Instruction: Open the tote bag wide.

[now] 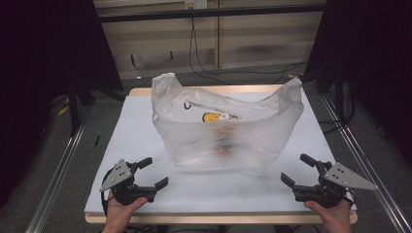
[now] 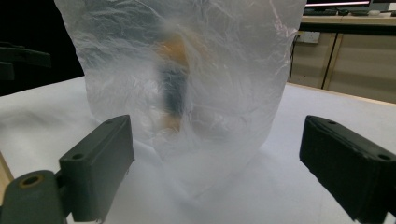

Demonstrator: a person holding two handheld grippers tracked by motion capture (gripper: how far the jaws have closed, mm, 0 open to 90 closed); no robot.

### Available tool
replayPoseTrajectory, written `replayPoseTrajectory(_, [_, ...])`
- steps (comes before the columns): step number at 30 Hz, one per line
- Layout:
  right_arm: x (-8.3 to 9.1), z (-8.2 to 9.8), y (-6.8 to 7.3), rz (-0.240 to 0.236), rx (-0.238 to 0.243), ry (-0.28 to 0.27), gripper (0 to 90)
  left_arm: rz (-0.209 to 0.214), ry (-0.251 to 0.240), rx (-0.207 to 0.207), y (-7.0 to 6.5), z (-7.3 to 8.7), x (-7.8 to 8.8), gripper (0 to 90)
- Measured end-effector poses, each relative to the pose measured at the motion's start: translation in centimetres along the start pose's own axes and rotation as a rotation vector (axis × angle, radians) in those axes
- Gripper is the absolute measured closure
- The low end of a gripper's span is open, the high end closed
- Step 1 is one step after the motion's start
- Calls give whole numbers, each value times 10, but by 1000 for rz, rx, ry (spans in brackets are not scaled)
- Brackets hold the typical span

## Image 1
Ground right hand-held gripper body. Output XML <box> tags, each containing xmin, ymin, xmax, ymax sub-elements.
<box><xmin>292</xmin><ymin>160</ymin><xmax>379</xmax><ymax>209</ymax></box>

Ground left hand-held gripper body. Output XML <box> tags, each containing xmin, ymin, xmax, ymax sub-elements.
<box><xmin>98</xmin><ymin>158</ymin><xmax>157</xmax><ymax>207</ymax></box>

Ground translucent white plastic bag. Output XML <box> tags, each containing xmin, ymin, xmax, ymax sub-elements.
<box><xmin>151</xmin><ymin>72</ymin><xmax>305</xmax><ymax>175</ymax></box>

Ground person's left hand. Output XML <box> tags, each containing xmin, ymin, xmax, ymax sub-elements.
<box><xmin>101</xmin><ymin>194</ymin><xmax>149</xmax><ymax>233</ymax></box>

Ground person's right hand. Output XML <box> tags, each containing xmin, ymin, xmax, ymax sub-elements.
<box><xmin>303</xmin><ymin>197</ymin><xmax>353</xmax><ymax>233</ymax></box>

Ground white table mat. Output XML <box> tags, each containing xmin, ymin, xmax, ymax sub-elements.
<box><xmin>84</xmin><ymin>91</ymin><xmax>358</xmax><ymax>215</ymax></box>

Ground black stand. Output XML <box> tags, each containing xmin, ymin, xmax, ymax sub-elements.
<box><xmin>65</xmin><ymin>72</ymin><xmax>126</xmax><ymax>138</ymax></box>
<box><xmin>299</xmin><ymin>62</ymin><xmax>358</xmax><ymax>125</ymax></box>

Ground black curtain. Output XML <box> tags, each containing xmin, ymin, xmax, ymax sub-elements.
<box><xmin>0</xmin><ymin>0</ymin><xmax>124</xmax><ymax>208</ymax></box>
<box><xmin>302</xmin><ymin>0</ymin><xmax>412</xmax><ymax>165</ymax></box>

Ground black horizontal bar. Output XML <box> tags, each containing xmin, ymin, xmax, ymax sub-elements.
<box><xmin>96</xmin><ymin>3</ymin><xmax>326</xmax><ymax>23</ymax></box>

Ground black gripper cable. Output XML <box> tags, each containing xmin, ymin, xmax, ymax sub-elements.
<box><xmin>100</xmin><ymin>169</ymin><xmax>115</xmax><ymax>217</ymax></box>
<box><xmin>345</xmin><ymin>189</ymin><xmax>358</xmax><ymax>206</ymax></box>

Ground black floor cable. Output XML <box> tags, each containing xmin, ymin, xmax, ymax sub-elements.
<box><xmin>318</xmin><ymin>85</ymin><xmax>358</xmax><ymax>135</ymax></box>

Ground metal floor rail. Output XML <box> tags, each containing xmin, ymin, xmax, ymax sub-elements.
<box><xmin>320</xmin><ymin>94</ymin><xmax>412</xmax><ymax>233</ymax></box>
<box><xmin>24</xmin><ymin>110</ymin><xmax>93</xmax><ymax>233</ymax></box>

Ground black wall cable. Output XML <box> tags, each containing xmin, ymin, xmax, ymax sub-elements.
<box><xmin>189</xmin><ymin>17</ymin><xmax>309</xmax><ymax>85</ymax></box>

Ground white wall socket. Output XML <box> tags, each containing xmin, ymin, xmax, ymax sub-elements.
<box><xmin>184</xmin><ymin>0</ymin><xmax>208</xmax><ymax>11</ymax></box>

